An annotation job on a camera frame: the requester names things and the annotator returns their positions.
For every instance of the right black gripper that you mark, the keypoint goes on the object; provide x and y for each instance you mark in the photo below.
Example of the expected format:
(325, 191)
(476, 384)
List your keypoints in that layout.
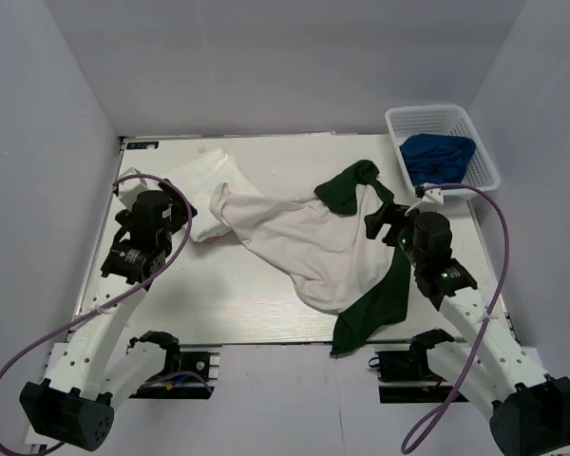
(375, 221)

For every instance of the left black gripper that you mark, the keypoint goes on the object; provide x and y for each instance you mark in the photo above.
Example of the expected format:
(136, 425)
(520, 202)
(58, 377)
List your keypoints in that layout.
(179, 212)

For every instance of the white and green t-shirt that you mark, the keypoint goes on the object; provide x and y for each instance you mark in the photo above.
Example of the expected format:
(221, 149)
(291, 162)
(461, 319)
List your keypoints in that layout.
(320, 243)

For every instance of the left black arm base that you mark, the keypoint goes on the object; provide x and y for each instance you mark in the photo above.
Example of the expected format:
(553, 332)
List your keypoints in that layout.
(197, 378)

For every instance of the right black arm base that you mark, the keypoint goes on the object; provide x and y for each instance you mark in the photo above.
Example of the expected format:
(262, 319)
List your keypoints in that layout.
(401, 382)

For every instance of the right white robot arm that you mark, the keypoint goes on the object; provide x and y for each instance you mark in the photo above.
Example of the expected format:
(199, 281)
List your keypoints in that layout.
(528, 410)

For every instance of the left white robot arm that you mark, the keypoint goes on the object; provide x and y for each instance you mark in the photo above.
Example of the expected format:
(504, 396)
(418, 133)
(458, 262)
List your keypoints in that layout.
(76, 401)

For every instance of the blue t-shirt in basket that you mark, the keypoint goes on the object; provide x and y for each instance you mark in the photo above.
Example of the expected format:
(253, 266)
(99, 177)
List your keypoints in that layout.
(437, 159)

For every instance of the white plastic basket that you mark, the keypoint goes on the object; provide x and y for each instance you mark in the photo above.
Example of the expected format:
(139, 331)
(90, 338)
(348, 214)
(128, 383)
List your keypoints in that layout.
(441, 119)

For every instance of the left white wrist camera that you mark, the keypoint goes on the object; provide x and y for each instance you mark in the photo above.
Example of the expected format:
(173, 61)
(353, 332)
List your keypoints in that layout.
(135, 189)

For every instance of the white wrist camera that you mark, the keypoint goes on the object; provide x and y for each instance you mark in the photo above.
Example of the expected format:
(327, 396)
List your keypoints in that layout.
(429, 196)
(135, 189)

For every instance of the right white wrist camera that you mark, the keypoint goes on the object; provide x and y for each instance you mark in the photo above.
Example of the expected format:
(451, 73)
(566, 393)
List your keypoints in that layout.
(429, 196)

